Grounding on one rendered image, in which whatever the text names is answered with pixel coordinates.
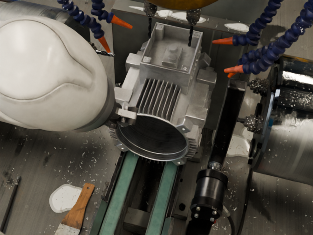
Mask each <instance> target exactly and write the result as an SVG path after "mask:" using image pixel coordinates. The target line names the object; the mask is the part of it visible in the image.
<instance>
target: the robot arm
mask: <svg viewBox="0 0 313 235"><path fill-rule="evenodd" d="M138 110H139V109H138V108H137V107H136V106H132V107H128V106H125V108H124V109H122V106H121V105H120V104H119V103H117V102H116V99H115V91H114V87H113V84H112V82H111V80H110V78H109V77H108V76H107V74H106V71H105V68H104V66H103V64H102V61H101V59H100V58H99V56H98V54H97V53H96V52H95V50H94V49H93V48H92V47H91V45H90V44H89V43H88V42H87V41H86V40H85V39H84V38H83V37H82V36H80V35H79V34H78V33H77V32H76V31H74V30H73V29H72V28H70V27H69V26H67V25H65V24H63V23H61V22H59V21H56V20H53V19H50V18H47V17H42V16H36V15H24V16H18V17H13V18H11V19H8V20H6V21H0V121H2V122H6V123H9V124H13V125H17V126H20V127H24V128H28V129H42V130H46V131H71V132H87V131H91V130H93V129H97V128H99V127H101V126H103V125H105V126H107V127H109V128H111V129H117V127H118V124H119V125H120V126H121V127H126V126H128V125H135V123H136V118H137V114H138Z"/></svg>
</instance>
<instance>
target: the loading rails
mask: <svg viewBox="0 0 313 235"><path fill-rule="evenodd" d="M202 152H203V146H200V147H199V150H198V152H196V153H195V155H194V156H193V157H192V158H191V159H190V158H187V160H190V161H194V162H198V163H200V160H201V156H202ZM145 160H146V158H143V160H142V157H141V156H140V157H139V158H138V155H137V154H136V155H135V156H134V153H133V152H131V151H130V150H129V151H125V152H123V151H122V150H121V152H120V155H119V158H118V160H117V163H115V169H114V172H113V174H112V177H111V180H110V182H105V184H104V187H103V190H102V193H101V199H102V200H101V199H99V201H98V203H97V206H96V208H95V212H94V214H93V217H92V220H91V223H90V225H89V228H88V231H87V234H86V235H122V233H123V230H126V231H129V232H133V233H137V234H141V235H172V230H173V224H174V219H175V218H179V219H182V220H187V218H188V213H189V209H190V205H191V203H190V202H187V201H183V200H179V199H178V195H179V191H180V187H181V183H182V182H183V175H184V170H185V166H186V163H185V164H183V165H179V166H177V165H175V164H174V163H173V162H172V161H168V162H167V164H166V163H165V165H164V169H163V173H162V176H161V180H160V184H159V187H158V191H157V194H156V198H155V202H154V205H153V209H152V212H147V211H143V210H140V209H136V208H132V207H131V204H132V201H133V199H134V195H135V192H136V188H137V185H138V182H139V179H140V176H141V173H142V170H143V166H144V163H145ZM187 160H186V162H187Z"/></svg>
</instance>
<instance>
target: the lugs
mask: <svg viewBox="0 0 313 235"><path fill-rule="evenodd" d="M147 43H148V41H147V42H145V43H143V44H142V47H141V51H142V52H144V51H145V48H146V46H147ZM210 63H211V58H210V57H209V56H208V55H207V54H206V53H205V52H203V53H201V55H200V58H199V63H198V64H199V65H200V66H201V67H202V68H206V67H208V66H209V65H210ZM120 105H121V106H122V109H124V108H125V106H128V107H131V106H130V105H129V104H128V103H127V102H122V103H120ZM192 126H193V123H192V122H191V121H190V120H189V119H188V118H187V117H186V116H184V117H181V118H179V119H178V121H177V125H176V128H178V129H179V130H180V131H181V132H182V133H183V134H184V133H188V132H191V130H192ZM116 146H117V147H118V148H119V149H120V150H122V151H123V152H125V151H129V150H128V149H127V148H126V147H124V146H123V145H122V144H121V143H120V141H118V142H117V144H116ZM186 160H187V158H185V157H182V158H180V159H178V160H174V161H172V162H173V163H174V164H175V165H177V166H179V165H183V164H185V163H186Z"/></svg>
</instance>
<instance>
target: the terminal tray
mask: <svg viewBox="0 0 313 235"><path fill-rule="evenodd" d="M158 26H162V28H158ZM189 32H190V29H186V28H180V27H176V26H172V25H167V24H162V23H158V22H156V24H155V26H154V28H153V31H152V33H151V38H150V39H149V41H148V43H147V46H146V48H145V51H144V53H143V56H142V58H141V60H140V66H139V83H140V85H141V84H144V81H145V79H147V83H148V82H149V80H150V79H151V83H153V81H154V79H155V84H157V82H158V80H160V84H162V82H163V80H164V85H165V86H166V84H167V82H169V85H168V87H171V84H172V83H173V88H174V89H175V87H176V85H177V90H178V91H179V90H180V87H182V88H181V93H183V94H184V95H186V96H187V95H189V93H190V90H191V86H192V81H193V79H194V76H195V73H196V69H197V65H198V63H199V58H200V55H201V49H202V47H201V42H202V37H203V32H199V31H195V30H193V33H192V40H191V46H190V47H189V46H188V43H189V40H188V39H189V36H190V34H189ZM195 33H196V34H198V36H195V35H194V34H195ZM145 58H149V61H145ZM183 67H187V70H184V69H183Z"/></svg>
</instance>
